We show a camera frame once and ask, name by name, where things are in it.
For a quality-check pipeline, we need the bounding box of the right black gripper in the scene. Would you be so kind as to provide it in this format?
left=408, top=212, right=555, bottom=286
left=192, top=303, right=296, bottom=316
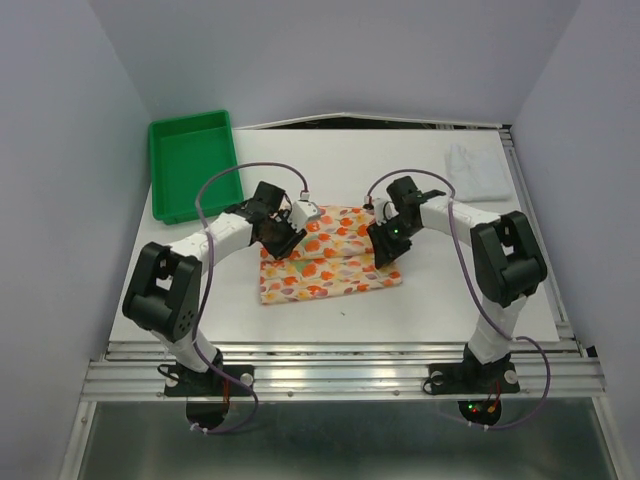
left=367, top=215, right=420, bottom=267

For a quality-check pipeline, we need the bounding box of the orange floral skirt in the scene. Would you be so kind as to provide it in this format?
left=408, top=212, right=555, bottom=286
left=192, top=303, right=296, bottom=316
left=259, top=206, right=402, bottom=305

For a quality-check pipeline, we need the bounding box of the white skirt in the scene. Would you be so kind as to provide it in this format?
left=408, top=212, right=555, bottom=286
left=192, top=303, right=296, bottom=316
left=445, top=144, right=511, bottom=202

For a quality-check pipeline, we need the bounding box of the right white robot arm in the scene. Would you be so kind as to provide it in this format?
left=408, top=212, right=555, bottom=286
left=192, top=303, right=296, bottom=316
left=364, top=169, right=548, bottom=390

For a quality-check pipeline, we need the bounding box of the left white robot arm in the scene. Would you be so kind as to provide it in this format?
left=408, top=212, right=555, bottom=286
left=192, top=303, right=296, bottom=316
left=122, top=181, right=320, bottom=394

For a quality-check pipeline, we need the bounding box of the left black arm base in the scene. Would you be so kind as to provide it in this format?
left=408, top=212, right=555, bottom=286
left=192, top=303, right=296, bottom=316
left=156, top=363, right=258, bottom=435

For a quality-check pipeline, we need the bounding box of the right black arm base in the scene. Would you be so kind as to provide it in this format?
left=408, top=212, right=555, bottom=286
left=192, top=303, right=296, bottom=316
left=421, top=361, right=520, bottom=427

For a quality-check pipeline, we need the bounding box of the green plastic bin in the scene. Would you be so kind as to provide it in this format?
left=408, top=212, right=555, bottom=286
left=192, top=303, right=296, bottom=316
left=148, top=110, right=237, bottom=225

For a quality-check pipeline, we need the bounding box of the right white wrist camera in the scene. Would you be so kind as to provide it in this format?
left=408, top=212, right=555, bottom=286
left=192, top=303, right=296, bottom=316
left=364, top=198, right=398, bottom=225

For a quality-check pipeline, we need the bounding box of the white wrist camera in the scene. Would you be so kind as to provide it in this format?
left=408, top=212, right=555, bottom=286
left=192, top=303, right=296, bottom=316
left=364, top=198, right=398, bottom=225
left=288, top=200, right=322, bottom=232

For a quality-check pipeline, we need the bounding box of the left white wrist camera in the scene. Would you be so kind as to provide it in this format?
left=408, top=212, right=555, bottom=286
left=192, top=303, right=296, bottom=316
left=288, top=200, right=322, bottom=232

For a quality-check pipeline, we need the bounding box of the aluminium right side rail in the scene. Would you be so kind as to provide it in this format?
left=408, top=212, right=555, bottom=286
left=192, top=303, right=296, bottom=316
left=498, top=125, right=599, bottom=359

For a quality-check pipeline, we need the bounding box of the aluminium front rail frame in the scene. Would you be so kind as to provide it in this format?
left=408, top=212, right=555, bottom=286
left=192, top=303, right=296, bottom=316
left=59, top=338, right=607, bottom=479

